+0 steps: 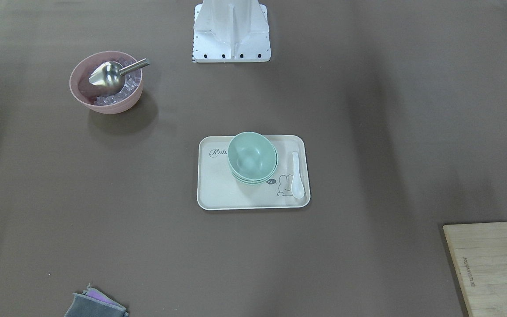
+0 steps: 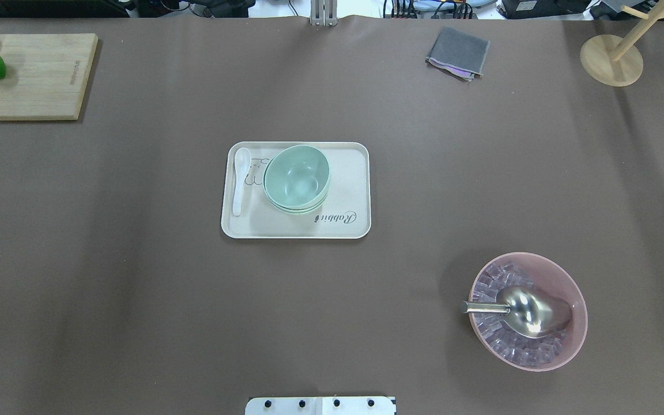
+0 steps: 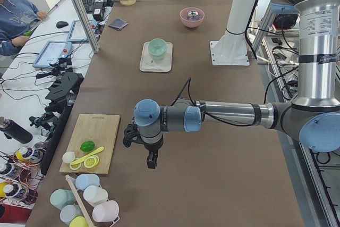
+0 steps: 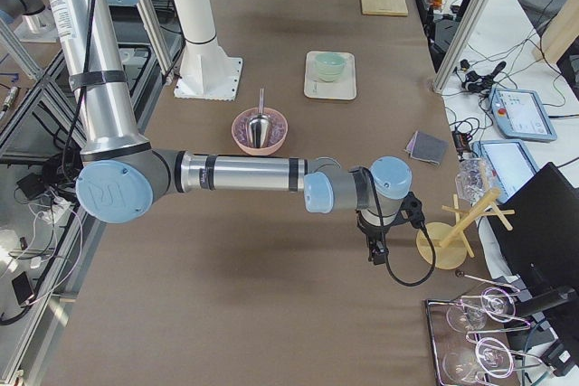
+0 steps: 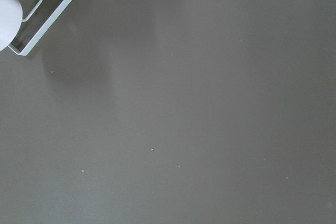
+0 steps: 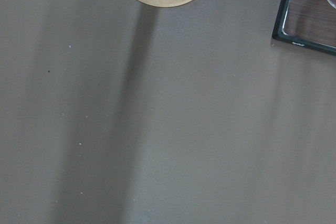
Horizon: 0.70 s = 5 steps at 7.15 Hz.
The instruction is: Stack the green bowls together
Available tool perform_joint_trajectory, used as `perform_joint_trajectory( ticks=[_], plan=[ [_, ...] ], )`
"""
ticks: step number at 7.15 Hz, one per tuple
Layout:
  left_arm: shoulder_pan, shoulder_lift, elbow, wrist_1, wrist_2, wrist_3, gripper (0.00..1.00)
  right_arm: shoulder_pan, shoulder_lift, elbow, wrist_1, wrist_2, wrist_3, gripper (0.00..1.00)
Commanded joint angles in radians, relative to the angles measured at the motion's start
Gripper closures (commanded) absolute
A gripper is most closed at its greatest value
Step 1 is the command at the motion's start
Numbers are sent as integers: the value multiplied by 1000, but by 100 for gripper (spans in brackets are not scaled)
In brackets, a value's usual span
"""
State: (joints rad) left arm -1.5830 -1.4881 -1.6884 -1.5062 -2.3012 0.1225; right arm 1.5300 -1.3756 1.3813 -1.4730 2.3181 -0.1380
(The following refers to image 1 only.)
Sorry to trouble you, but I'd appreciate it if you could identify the green bowl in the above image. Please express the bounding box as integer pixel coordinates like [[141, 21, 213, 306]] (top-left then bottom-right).
[[233, 174, 271, 185], [227, 132, 278, 179], [227, 153, 279, 181]]

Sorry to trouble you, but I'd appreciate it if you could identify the green bowl on tray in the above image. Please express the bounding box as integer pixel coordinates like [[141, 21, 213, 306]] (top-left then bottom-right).
[[233, 174, 271, 185]]

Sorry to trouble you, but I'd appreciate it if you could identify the beige rabbit tray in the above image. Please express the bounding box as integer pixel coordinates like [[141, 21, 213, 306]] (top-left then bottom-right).
[[197, 135, 311, 210]]

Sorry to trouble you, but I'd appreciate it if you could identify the white ceramic spoon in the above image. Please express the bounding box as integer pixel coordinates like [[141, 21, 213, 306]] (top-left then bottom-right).
[[290, 152, 305, 199]]

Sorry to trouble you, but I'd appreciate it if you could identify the pink bowl with ice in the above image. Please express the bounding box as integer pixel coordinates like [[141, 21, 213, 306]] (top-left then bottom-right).
[[69, 51, 143, 114]]

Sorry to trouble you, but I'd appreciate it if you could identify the metal ice scoop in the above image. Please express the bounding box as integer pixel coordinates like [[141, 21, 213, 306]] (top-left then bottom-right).
[[88, 58, 150, 97]]

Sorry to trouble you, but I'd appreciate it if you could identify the grey folded cloth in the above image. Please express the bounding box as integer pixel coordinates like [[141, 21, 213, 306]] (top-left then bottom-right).
[[64, 285, 129, 317]]

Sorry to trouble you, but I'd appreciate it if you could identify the wooden cutting board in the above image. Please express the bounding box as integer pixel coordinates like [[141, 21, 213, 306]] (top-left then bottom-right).
[[443, 221, 507, 317]]

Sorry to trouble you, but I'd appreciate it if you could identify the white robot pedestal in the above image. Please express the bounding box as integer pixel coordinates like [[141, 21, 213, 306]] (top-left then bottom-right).
[[192, 0, 272, 63]]

